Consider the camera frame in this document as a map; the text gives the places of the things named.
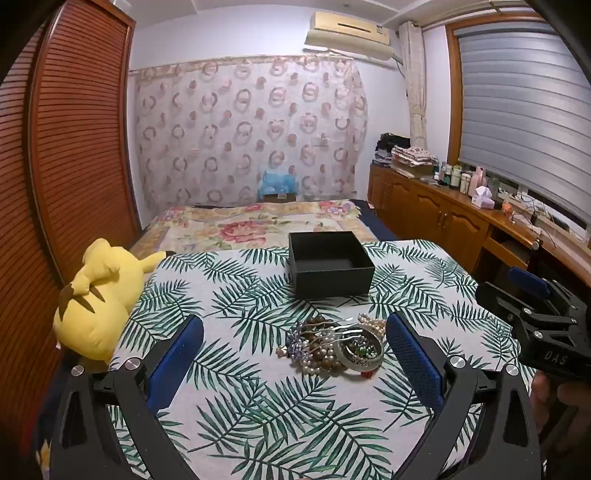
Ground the brown slatted wardrobe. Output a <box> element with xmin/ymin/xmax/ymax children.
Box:
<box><xmin>0</xmin><ymin>0</ymin><xmax>142</xmax><ymax>462</ymax></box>

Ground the ring pattern wall curtain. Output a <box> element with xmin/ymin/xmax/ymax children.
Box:
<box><xmin>134</xmin><ymin>54</ymin><xmax>369</xmax><ymax>208</ymax></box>

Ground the pearl necklace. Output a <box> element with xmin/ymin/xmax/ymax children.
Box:
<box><xmin>357</xmin><ymin>312</ymin><xmax>387</xmax><ymax>340</ymax></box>

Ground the blue beaded hairpin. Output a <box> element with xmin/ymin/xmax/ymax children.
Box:
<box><xmin>276</xmin><ymin>322</ymin><xmax>320</xmax><ymax>365</ymax></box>

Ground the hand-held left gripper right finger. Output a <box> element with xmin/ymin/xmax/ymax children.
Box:
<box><xmin>385</xmin><ymin>311</ymin><xmax>542</xmax><ymax>480</ymax></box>

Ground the yellow plush toy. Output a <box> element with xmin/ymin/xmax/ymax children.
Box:
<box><xmin>52</xmin><ymin>237</ymin><xmax>168</xmax><ymax>361</ymax></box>

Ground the row of small bottles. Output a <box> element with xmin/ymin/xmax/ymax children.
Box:
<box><xmin>434</xmin><ymin>161</ymin><xmax>475</xmax><ymax>191</ymax></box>

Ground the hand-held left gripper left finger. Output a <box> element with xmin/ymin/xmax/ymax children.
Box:
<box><xmin>51</xmin><ymin>315</ymin><xmax>206</xmax><ymax>480</ymax></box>

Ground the stack of dark folded clothes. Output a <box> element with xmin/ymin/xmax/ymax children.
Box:
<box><xmin>375</xmin><ymin>133</ymin><xmax>413</xmax><ymax>167</ymax></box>

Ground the leaf print tablecloth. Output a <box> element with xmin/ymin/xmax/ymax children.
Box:
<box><xmin>108</xmin><ymin>239</ymin><xmax>539</xmax><ymax>480</ymax></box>

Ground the wooden cabinet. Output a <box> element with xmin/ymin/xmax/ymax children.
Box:
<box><xmin>368</xmin><ymin>164</ymin><xmax>591</xmax><ymax>298</ymax></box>

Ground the dark blue bed sheet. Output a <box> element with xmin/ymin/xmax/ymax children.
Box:
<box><xmin>348</xmin><ymin>198</ymin><xmax>400</xmax><ymax>243</ymax></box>

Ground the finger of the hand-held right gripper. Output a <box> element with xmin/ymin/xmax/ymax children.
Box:
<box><xmin>475</xmin><ymin>281</ymin><xmax>539</xmax><ymax>326</ymax></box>
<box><xmin>509</xmin><ymin>266</ymin><xmax>578</xmax><ymax>308</ymax></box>

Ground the blue plastic bag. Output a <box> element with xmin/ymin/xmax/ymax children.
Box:
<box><xmin>259</xmin><ymin>168</ymin><xmax>299</xmax><ymax>197</ymax></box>

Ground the person's right hand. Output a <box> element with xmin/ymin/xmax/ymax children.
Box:
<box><xmin>530</xmin><ymin>371</ymin><xmax>591</xmax><ymax>444</ymax></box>

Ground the grey window blind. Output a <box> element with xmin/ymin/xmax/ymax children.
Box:
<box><xmin>455</xmin><ymin>21</ymin><xmax>591</xmax><ymax>206</ymax></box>

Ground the beige tied curtain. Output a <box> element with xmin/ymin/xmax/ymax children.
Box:
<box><xmin>398</xmin><ymin>21</ymin><xmax>428</xmax><ymax>151</ymax></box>

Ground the wall air conditioner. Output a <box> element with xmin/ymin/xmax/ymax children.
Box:
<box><xmin>304</xmin><ymin>11</ymin><xmax>393</xmax><ymax>62</ymax></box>

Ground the floral blanket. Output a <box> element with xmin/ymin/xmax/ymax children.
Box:
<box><xmin>129</xmin><ymin>200</ymin><xmax>377</xmax><ymax>256</ymax></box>

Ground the silver hairpin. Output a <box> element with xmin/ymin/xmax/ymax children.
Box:
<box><xmin>322</xmin><ymin>316</ymin><xmax>370</xmax><ymax>343</ymax></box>

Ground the grey jade bangle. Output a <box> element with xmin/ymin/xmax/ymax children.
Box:
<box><xmin>332</xmin><ymin>325</ymin><xmax>385</xmax><ymax>373</ymax></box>

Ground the white pearl bracelet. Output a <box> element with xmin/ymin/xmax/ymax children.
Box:
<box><xmin>299</xmin><ymin>344</ymin><xmax>343</xmax><ymax>378</ymax></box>

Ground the brown wooden bead bracelet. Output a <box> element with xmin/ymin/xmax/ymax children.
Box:
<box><xmin>295</xmin><ymin>316</ymin><xmax>346</xmax><ymax>371</ymax></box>

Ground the black square box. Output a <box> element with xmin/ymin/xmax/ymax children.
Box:
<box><xmin>287</xmin><ymin>231</ymin><xmax>376</xmax><ymax>300</ymax></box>

